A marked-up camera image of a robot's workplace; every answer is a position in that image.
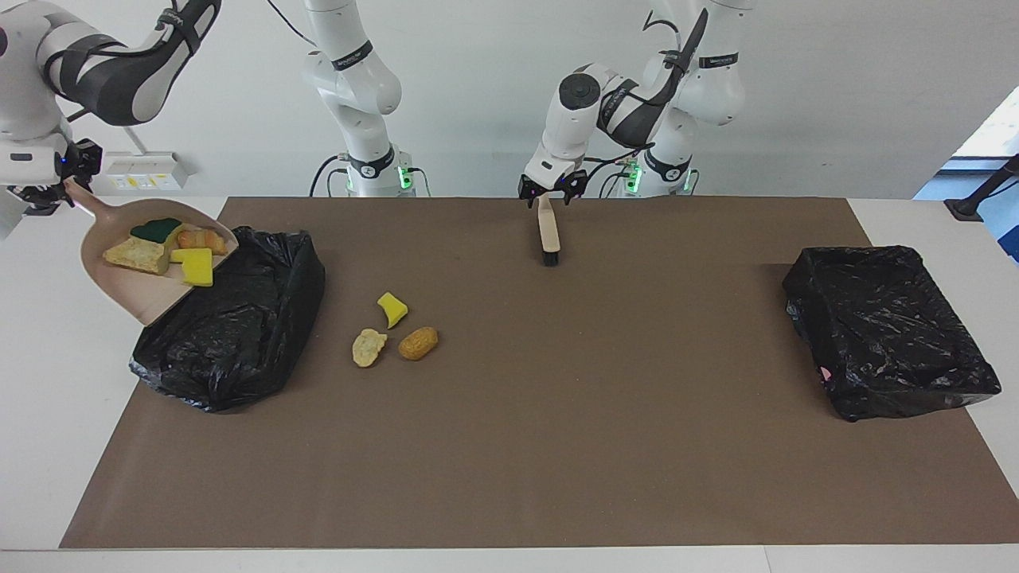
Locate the beige hand brush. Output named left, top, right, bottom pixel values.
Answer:
left=537, top=195, right=562, bottom=267

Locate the notched yellow sponge piece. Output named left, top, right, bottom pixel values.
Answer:
left=169, top=248, right=215, bottom=288

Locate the brown bread roll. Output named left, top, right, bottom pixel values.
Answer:
left=397, top=326, right=439, bottom=361

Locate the pale yellow bread chunk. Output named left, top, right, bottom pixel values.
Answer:
left=352, top=328, right=388, bottom=368

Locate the black bag-lined bin, pink spot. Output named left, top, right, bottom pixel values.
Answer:
left=782, top=244, right=1002, bottom=423

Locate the green and yellow sponge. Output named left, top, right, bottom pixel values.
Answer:
left=130, top=216, right=184, bottom=244

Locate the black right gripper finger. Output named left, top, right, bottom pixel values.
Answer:
left=12, top=185, right=71, bottom=210

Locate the brown table mat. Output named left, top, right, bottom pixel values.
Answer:
left=60, top=197, right=1019, bottom=550

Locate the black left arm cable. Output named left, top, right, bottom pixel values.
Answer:
left=585, top=8, right=709, bottom=180

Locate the black base power cable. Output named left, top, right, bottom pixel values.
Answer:
left=309, top=154, right=353, bottom=197
left=589, top=155, right=638, bottom=198

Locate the small yellow sponge piece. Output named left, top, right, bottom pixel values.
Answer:
left=377, top=292, right=409, bottom=329

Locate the white wall socket box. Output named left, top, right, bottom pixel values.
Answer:
left=100, top=151, right=190, bottom=192

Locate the beige plastic dustpan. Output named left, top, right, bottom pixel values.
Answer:
left=64, top=177, right=240, bottom=327

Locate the small pale bread chunk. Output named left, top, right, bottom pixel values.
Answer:
left=177, top=228, right=229, bottom=256

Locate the long pale bread chunk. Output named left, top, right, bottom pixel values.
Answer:
left=102, top=237, right=172, bottom=276

